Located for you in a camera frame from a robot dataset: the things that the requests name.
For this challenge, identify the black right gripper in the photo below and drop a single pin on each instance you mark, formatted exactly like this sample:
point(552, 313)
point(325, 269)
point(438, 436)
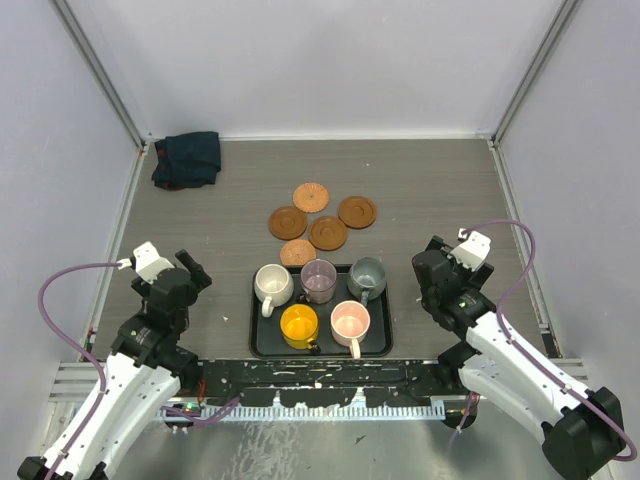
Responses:
point(473, 279)

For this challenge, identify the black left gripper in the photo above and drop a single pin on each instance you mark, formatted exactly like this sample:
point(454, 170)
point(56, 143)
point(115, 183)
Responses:
point(199, 279)

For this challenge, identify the brown wooden coaster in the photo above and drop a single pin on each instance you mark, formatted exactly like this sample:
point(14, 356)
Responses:
point(287, 223)
point(357, 212)
point(328, 233)

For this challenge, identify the woven rattan coaster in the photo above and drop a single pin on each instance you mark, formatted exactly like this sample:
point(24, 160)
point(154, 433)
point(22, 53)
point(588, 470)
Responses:
point(311, 197)
point(297, 252)

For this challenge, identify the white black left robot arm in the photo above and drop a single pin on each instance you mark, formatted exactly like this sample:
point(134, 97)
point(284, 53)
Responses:
point(145, 368)

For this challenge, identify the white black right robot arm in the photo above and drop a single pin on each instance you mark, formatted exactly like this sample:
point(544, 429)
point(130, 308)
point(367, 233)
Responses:
point(579, 429)

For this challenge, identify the purple glass cup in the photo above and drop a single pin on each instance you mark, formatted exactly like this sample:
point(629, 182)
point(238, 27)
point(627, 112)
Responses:
point(318, 280)

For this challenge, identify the grey ceramic mug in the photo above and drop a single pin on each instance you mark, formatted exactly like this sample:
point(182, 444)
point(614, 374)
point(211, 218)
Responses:
point(366, 279)

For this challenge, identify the pink ceramic mug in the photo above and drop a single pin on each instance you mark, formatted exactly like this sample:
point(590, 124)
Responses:
point(350, 322)

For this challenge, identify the white ceramic mug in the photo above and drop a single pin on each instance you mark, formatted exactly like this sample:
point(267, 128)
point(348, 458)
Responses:
point(273, 286)

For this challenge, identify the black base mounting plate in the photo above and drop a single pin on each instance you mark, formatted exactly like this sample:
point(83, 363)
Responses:
point(320, 382)

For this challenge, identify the yellow mug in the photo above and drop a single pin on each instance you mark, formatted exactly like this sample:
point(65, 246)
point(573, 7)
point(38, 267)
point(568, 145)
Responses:
point(299, 326)

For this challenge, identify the black plastic tray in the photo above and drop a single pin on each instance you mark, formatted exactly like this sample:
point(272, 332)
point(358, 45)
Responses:
point(266, 340)

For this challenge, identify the dark blue folded cloth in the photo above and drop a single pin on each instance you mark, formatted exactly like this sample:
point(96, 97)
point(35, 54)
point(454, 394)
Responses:
point(186, 161)

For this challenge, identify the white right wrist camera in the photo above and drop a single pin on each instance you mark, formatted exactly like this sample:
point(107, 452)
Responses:
point(473, 251)

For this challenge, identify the white slotted cable duct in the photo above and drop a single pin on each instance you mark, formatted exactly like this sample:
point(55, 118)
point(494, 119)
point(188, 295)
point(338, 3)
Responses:
point(356, 411)

